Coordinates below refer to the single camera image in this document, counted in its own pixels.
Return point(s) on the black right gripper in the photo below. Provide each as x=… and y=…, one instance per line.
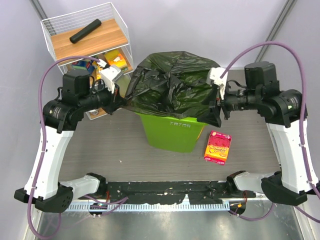
x=213, y=117

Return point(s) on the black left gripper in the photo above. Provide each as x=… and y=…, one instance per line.
x=116, y=100

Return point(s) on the green plastic trash bin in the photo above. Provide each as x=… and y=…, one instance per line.
x=172, y=134

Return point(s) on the black trash bag roll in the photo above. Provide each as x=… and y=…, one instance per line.
x=85, y=31

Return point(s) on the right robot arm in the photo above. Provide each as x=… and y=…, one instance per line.
x=286, y=122

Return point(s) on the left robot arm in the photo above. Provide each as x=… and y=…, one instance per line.
x=79, y=94

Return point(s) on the pink orange sponge package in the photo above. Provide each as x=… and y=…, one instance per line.
x=218, y=147

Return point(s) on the yellow snack bag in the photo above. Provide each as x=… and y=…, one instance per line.
x=97, y=68

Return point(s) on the yellow orange sponge pack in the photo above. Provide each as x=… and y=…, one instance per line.
x=115, y=57

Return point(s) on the blue green sponge pack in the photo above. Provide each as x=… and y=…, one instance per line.
x=83, y=65

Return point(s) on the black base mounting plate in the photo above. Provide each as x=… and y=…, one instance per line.
x=170, y=192

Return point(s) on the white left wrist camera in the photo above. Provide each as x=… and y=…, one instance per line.
x=109, y=74

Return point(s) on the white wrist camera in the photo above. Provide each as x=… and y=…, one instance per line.
x=109, y=74
x=218, y=76

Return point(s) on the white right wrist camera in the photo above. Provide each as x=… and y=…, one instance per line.
x=218, y=76

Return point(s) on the white wire shelf rack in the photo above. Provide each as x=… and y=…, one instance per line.
x=112, y=34

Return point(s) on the aluminium frame rail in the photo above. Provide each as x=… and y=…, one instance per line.
x=277, y=193

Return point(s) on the grey slotted cable duct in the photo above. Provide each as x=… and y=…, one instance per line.
x=185, y=206

